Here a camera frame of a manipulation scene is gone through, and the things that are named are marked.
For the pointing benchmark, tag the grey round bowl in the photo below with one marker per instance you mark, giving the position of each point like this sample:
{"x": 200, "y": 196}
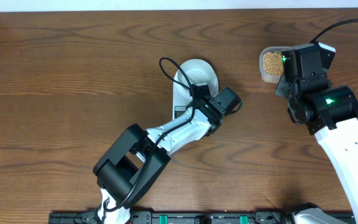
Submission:
{"x": 200, "y": 71}

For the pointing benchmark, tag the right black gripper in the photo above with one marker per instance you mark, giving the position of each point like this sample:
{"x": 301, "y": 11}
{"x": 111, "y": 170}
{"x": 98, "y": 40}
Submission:
{"x": 281, "y": 89}

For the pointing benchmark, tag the white digital kitchen scale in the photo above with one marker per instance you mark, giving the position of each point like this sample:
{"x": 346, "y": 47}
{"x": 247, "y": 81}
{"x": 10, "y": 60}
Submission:
{"x": 181, "y": 99}

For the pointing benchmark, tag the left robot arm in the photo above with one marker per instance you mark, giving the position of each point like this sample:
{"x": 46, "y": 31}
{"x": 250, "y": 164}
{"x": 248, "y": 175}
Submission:
{"x": 129, "y": 168}

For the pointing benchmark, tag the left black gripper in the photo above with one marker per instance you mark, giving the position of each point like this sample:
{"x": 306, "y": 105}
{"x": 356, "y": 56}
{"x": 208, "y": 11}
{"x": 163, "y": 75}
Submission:
{"x": 219, "y": 122}

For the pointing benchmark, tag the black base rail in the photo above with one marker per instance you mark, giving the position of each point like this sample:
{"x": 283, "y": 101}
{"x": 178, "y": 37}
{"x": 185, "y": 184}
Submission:
{"x": 145, "y": 217}

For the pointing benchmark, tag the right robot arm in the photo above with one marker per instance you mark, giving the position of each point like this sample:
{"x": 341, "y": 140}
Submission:
{"x": 331, "y": 116}

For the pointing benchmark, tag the pile of soybeans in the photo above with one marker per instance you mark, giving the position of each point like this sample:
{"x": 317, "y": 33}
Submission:
{"x": 273, "y": 64}

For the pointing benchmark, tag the clear plastic container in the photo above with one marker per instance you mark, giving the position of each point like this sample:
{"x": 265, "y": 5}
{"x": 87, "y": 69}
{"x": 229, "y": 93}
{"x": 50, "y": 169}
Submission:
{"x": 265, "y": 77}

